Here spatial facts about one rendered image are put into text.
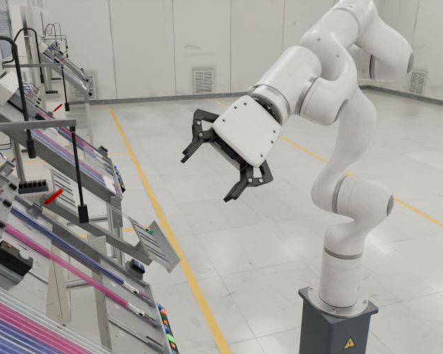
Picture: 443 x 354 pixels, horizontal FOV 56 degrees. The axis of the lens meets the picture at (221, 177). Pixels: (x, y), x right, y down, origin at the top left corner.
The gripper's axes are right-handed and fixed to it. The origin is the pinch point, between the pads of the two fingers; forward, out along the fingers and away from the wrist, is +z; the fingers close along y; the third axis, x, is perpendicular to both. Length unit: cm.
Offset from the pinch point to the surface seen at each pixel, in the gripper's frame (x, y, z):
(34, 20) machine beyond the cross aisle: 400, -234, -207
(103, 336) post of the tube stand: 123, 20, 20
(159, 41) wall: 632, -185, -482
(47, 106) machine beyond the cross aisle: 448, -164, -157
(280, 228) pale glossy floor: 227, 93, -128
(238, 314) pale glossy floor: 167, 79, -36
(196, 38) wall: 619, -139, -540
